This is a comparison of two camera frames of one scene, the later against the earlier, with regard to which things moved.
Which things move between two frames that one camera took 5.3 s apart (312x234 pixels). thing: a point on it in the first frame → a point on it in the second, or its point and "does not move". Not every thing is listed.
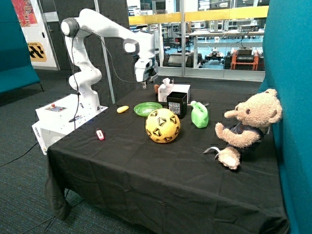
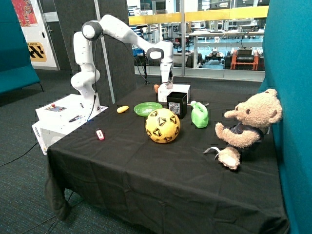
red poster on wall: x=25 y=12 does not move
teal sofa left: x=17 y=70 does not move
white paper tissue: x=166 y=81 does not move
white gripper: x=145 y=70 → x=165 y=68
